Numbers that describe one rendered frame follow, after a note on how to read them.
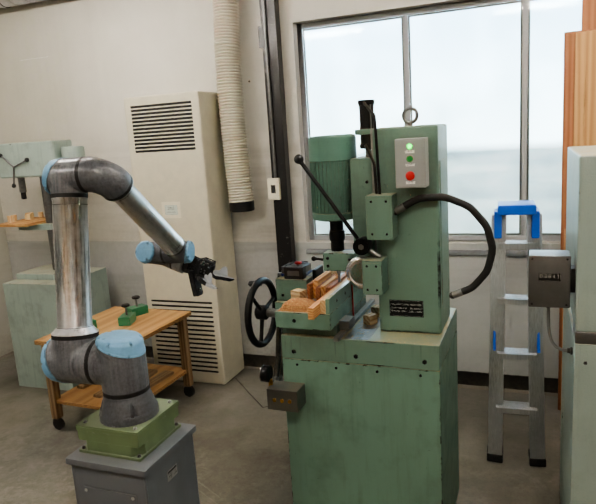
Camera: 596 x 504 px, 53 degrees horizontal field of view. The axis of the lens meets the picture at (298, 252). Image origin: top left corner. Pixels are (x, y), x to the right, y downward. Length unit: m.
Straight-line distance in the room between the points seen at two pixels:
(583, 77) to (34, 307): 3.39
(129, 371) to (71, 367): 0.20
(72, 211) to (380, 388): 1.19
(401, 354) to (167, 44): 2.66
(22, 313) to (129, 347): 2.32
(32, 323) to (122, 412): 2.25
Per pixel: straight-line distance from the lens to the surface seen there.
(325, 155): 2.16
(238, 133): 3.62
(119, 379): 2.00
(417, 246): 2.09
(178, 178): 3.68
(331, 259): 2.26
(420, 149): 1.99
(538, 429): 2.96
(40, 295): 4.10
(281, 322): 2.16
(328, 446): 2.33
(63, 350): 2.08
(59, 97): 4.57
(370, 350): 2.12
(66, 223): 2.06
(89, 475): 2.14
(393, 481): 2.32
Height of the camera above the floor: 1.51
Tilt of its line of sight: 11 degrees down
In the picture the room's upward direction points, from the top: 4 degrees counter-clockwise
